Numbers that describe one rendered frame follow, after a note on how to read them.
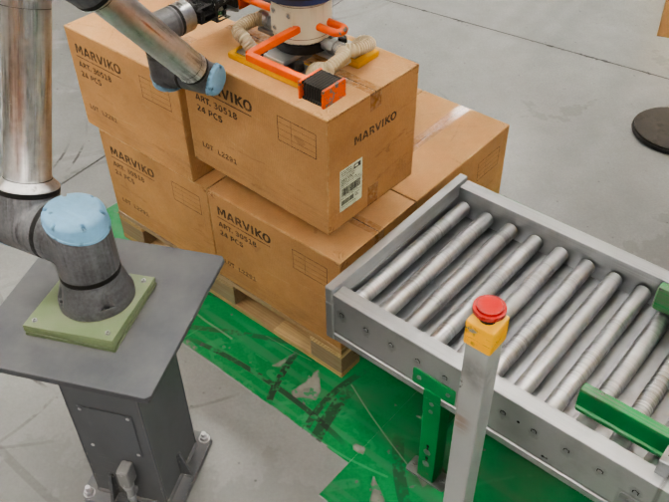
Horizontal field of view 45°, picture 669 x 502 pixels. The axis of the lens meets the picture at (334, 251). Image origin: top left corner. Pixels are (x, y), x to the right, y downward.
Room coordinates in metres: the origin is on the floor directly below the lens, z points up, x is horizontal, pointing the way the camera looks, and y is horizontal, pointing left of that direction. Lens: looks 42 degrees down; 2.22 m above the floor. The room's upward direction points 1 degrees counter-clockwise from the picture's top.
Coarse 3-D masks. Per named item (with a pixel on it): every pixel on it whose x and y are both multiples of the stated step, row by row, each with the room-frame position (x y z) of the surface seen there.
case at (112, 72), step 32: (160, 0) 2.81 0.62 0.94; (96, 32) 2.56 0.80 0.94; (192, 32) 2.55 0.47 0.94; (96, 64) 2.52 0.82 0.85; (128, 64) 2.39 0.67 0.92; (96, 96) 2.56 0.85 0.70; (128, 96) 2.41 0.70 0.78; (160, 96) 2.29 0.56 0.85; (128, 128) 2.44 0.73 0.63; (160, 128) 2.31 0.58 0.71; (160, 160) 2.34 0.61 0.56; (192, 160) 2.24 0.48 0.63
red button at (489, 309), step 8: (480, 296) 1.17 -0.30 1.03; (488, 296) 1.16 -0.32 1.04; (496, 296) 1.16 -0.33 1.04; (480, 304) 1.14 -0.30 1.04; (488, 304) 1.14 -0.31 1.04; (496, 304) 1.14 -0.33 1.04; (504, 304) 1.14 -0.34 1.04; (480, 312) 1.12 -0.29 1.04; (488, 312) 1.12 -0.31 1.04; (496, 312) 1.12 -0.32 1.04; (504, 312) 1.12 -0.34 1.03; (480, 320) 1.13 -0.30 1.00; (488, 320) 1.10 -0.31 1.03; (496, 320) 1.10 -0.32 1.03
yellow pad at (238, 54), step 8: (240, 48) 2.16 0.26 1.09; (232, 56) 2.12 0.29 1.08; (240, 56) 2.11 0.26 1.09; (248, 64) 2.08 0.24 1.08; (296, 64) 2.01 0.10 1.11; (304, 64) 2.05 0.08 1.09; (264, 72) 2.04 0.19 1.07; (304, 72) 2.01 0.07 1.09; (280, 80) 2.00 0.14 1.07; (288, 80) 1.98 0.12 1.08
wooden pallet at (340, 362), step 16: (128, 224) 2.55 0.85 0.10; (144, 240) 2.49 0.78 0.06; (160, 240) 2.53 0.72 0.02; (224, 288) 2.18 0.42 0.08; (240, 288) 2.12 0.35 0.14; (240, 304) 2.15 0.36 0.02; (256, 304) 2.15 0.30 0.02; (256, 320) 2.07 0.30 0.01; (272, 320) 2.06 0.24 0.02; (288, 320) 1.96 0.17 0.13; (288, 336) 1.98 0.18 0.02; (304, 336) 1.98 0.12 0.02; (304, 352) 1.91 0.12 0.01; (320, 352) 1.86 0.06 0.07; (336, 352) 1.81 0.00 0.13; (352, 352) 1.84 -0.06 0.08; (336, 368) 1.81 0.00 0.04
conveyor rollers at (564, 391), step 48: (432, 240) 1.91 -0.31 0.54; (528, 240) 1.89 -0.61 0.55; (384, 288) 1.72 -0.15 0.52; (480, 288) 1.68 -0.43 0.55; (528, 288) 1.68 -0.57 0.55; (576, 288) 1.69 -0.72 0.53; (432, 336) 1.50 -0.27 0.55; (528, 336) 1.49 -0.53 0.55; (576, 336) 1.50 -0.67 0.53; (528, 384) 1.32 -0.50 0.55; (576, 384) 1.32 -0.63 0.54; (624, 384) 1.32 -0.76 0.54
